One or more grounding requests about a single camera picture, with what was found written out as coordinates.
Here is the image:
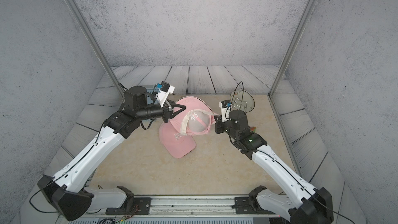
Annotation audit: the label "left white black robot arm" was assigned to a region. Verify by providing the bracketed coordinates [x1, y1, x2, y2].
[37, 82, 186, 222]

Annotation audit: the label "aluminium corner post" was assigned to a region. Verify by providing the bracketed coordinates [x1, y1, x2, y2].
[268, 0, 317, 99]
[64, 0, 124, 98]

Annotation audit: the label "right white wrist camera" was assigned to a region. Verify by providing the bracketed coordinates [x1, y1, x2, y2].
[219, 100, 232, 122]

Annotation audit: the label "aluminium front rail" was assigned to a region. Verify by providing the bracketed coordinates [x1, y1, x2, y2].
[55, 194, 330, 224]

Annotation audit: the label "chrome wire plate rack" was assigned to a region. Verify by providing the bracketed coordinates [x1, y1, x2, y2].
[231, 97, 249, 113]

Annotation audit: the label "light blue plastic basket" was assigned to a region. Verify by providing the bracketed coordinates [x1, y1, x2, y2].
[145, 85, 159, 93]

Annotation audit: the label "right aluminium corner post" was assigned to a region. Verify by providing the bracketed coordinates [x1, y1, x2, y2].
[268, 0, 317, 99]

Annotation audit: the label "left aluminium corner post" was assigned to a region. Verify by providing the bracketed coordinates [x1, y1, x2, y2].
[64, 0, 124, 98]

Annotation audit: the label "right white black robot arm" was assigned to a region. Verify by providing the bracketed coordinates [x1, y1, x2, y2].
[215, 110, 334, 224]

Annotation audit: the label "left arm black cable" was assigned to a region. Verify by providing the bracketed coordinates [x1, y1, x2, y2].
[28, 82, 156, 215]

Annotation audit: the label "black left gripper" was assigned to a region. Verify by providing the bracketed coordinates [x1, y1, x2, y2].
[133, 99, 184, 123]

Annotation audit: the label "white ceramic plate red flowers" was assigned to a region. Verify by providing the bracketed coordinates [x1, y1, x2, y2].
[230, 90, 256, 113]

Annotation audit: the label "pink baseball cap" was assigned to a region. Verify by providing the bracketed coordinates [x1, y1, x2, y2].
[171, 96, 218, 136]
[159, 122, 196, 159]

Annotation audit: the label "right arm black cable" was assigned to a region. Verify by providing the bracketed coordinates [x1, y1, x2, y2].
[225, 81, 357, 224]

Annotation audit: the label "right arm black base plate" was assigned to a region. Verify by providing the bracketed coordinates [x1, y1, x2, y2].
[231, 197, 274, 215]

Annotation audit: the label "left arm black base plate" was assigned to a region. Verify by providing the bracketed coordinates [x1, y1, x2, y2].
[105, 197, 152, 216]

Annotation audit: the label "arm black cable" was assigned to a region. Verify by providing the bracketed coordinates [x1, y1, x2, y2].
[28, 82, 156, 215]
[225, 81, 357, 224]

